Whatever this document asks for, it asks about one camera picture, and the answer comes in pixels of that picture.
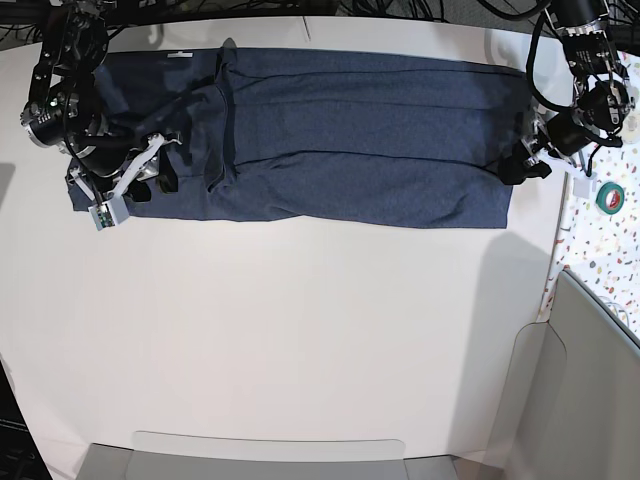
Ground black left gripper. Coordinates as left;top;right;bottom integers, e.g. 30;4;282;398
497;112;622;185

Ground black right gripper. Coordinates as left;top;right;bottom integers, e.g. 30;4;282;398
64;132;181;203

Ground dark blue printed t-shirt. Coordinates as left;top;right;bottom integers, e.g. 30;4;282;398
96;43;530;229

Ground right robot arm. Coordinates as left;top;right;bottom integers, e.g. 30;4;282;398
20;1;178;204

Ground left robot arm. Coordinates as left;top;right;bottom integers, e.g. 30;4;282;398
497;1;635;186

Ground green tape roll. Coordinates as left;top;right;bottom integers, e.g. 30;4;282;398
595;182;625;216

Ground terrazzo patterned side table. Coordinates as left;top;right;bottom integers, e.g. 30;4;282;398
532;41;640;346

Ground clear tape dispenser roll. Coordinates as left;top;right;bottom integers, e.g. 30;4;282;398
605;86;639;145

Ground grey chair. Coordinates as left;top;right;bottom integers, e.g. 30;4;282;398
79;270;639;479

